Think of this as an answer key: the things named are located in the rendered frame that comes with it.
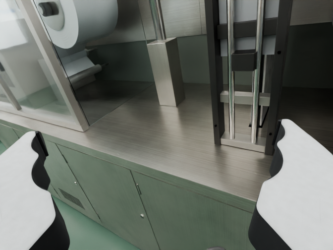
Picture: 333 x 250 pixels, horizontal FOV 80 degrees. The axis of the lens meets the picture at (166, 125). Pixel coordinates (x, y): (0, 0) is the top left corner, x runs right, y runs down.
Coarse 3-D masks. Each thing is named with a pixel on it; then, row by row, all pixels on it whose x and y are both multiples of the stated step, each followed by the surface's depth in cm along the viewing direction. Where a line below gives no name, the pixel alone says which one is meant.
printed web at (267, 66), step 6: (264, 60) 54; (270, 60) 60; (264, 66) 55; (270, 66) 63; (264, 72) 56; (270, 72) 65; (264, 78) 57; (270, 78) 67; (264, 84) 58; (270, 84) 69; (264, 90) 59; (270, 90) 72; (264, 108) 65; (264, 114) 67
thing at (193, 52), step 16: (304, 32) 73; (320, 32) 70; (192, 48) 98; (288, 48) 78; (304, 48) 75; (320, 48) 73; (192, 64) 103; (208, 64) 98; (224, 64) 94; (288, 64) 81; (304, 64) 78; (320, 64) 75; (192, 80) 108; (208, 80) 103; (224, 80) 98; (240, 80) 94; (288, 80) 84; (304, 80) 81; (320, 80) 78
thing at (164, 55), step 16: (160, 16) 74; (160, 32) 76; (160, 48) 77; (176, 48) 81; (160, 64) 81; (176, 64) 83; (160, 80) 85; (176, 80) 85; (160, 96) 90; (176, 96) 87
